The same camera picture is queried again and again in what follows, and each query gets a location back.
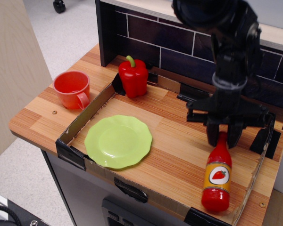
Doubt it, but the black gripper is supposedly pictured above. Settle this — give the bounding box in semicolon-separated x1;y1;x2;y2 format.
186;77;270;149

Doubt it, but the red hot sauce bottle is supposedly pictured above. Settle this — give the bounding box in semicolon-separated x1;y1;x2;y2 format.
201;132;232;212

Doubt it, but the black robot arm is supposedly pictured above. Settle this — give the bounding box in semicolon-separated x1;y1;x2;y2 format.
173;0;268;148

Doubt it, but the red toy bell pepper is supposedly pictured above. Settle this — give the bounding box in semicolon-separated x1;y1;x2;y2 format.
118;56;149;98

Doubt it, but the green plastic plate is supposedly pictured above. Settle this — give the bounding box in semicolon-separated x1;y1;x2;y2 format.
84;115;152;169

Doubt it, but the dark tile backsplash panel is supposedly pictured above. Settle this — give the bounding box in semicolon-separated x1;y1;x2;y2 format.
95;0;283;114

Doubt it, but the grey cabinet under table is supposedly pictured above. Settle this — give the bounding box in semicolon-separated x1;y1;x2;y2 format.
43;152;185;226

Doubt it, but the orange plastic cup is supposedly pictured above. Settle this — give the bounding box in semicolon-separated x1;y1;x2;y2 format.
52;71;90;110

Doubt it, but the black caster wheel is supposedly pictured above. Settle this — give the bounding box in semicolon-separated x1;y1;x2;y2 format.
53;0;66;14

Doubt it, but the light wooden board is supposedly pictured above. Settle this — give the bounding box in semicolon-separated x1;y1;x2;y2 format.
0;0;52;155

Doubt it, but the black metal base plate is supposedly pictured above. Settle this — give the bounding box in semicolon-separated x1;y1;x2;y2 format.
7;200;49;226

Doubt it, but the black cable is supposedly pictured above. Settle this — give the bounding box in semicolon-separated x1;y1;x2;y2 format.
0;204;22;226

